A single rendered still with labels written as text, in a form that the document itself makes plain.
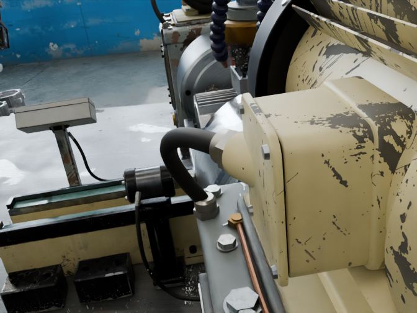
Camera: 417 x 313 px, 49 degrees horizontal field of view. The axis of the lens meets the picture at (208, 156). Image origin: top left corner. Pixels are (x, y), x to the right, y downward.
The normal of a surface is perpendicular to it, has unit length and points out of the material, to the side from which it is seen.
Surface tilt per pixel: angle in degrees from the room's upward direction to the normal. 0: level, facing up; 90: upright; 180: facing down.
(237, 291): 0
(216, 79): 90
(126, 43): 90
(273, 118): 0
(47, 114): 59
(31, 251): 90
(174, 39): 90
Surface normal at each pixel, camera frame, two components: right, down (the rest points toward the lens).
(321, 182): 0.12, 0.43
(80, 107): 0.04, -0.10
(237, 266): -0.12, -0.89
